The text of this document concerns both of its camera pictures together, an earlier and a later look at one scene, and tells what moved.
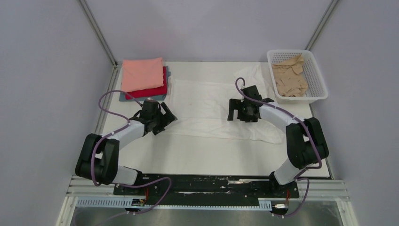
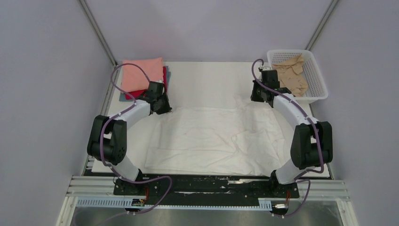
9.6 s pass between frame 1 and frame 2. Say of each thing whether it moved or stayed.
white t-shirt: moved
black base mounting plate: stayed
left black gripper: moved
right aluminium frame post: stayed
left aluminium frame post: stayed
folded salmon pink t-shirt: stayed
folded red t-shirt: stayed
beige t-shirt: stayed
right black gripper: moved
